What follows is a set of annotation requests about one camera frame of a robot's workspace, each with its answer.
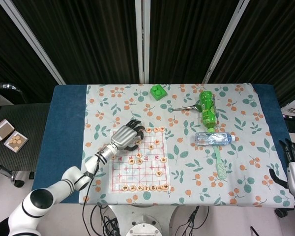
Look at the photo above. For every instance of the white partition post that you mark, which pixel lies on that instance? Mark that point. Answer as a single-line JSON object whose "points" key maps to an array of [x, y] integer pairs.
{"points": [[32, 41], [226, 41], [142, 41]]}

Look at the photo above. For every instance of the light green toothbrush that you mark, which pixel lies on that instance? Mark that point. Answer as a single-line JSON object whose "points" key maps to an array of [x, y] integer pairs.
{"points": [[220, 167]]}

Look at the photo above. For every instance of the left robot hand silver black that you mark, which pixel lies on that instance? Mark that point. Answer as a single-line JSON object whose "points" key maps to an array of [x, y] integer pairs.
{"points": [[124, 137]]}

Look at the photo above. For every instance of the green toy building block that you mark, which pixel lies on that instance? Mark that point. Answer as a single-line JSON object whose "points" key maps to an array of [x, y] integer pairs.
{"points": [[157, 93]]}

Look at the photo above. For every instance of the chinese chess board sheet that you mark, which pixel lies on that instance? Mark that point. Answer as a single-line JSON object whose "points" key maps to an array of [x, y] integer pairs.
{"points": [[137, 177]]}

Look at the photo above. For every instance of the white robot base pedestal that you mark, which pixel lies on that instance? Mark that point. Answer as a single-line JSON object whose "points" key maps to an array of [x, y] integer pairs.
{"points": [[143, 221]]}

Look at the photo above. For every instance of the clear plastic water bottle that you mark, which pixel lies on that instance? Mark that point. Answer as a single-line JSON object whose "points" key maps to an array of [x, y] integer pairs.
{"points": [[211, 138]]}

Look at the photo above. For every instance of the green plastic drink bottle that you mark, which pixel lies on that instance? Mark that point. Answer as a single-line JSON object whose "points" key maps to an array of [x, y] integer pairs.
{"points": [[207, 108]]}

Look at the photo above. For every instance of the metal tongs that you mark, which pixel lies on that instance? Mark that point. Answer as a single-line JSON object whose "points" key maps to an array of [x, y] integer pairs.
{"points": [[186, 107]]}

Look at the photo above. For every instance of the round wooden chess piece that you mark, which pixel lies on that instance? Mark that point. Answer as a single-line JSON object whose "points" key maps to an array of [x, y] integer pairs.
{"points": [[163, 160], [156, 129], [159, 173], [125, 188], [165, 186], [139, 161], [139, 188], [159, 188], [132, 188], [138, 142], [138, 155], [153, 187], [149, 129], [162, 128], [146, 187], [151, 147], [157, 141], [131, 161], [113, 157]]}

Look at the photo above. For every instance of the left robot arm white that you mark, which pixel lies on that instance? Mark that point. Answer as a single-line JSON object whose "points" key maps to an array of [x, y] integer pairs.
{"points": [[71, 178]]}

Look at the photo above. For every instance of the clear box with wooden pieces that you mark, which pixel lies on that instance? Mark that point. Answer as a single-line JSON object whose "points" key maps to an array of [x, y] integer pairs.
{"points": [[16, 142]]}

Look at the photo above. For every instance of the blue table cover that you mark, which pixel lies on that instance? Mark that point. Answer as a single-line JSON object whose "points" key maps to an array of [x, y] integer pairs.
{"points": [[64, 123]]}

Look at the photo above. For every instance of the floral patterned tablecloth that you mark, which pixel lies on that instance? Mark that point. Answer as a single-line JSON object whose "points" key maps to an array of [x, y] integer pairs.
{"points": [[186, 172]]}

